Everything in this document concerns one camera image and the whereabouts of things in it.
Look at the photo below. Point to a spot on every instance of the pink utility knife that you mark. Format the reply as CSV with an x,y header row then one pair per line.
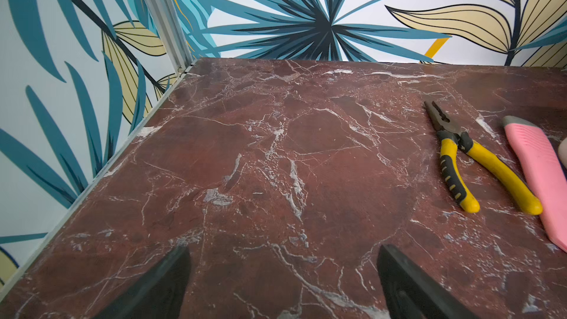
x,y
543,172

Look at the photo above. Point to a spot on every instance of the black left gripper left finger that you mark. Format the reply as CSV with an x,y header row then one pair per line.
x,y
159,293

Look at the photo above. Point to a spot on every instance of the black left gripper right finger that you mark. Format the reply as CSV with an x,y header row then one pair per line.
x,y
410,292

